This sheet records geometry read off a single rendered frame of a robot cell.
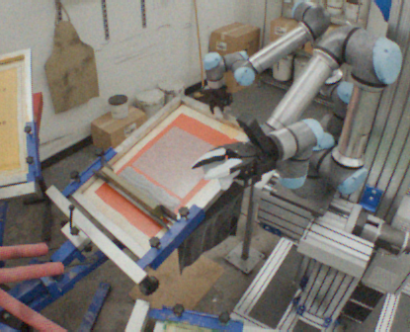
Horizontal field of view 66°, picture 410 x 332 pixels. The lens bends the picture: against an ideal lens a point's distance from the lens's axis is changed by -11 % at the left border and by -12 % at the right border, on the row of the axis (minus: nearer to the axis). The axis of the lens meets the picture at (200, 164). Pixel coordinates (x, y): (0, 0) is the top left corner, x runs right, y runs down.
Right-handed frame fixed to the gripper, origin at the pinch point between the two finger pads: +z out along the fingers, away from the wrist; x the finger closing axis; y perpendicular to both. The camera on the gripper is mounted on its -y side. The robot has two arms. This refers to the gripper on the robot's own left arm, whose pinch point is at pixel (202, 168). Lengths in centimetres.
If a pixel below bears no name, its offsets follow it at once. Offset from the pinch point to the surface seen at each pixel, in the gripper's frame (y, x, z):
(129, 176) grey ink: 47, 79, -5
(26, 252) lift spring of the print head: 47, 55, 49
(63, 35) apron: 4, 270, -20
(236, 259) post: 156, 92, -74
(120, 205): 52, 69, 5
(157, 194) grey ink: 49, 61, -11
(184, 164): 43, 67, -28
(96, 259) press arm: 68, 60, 23
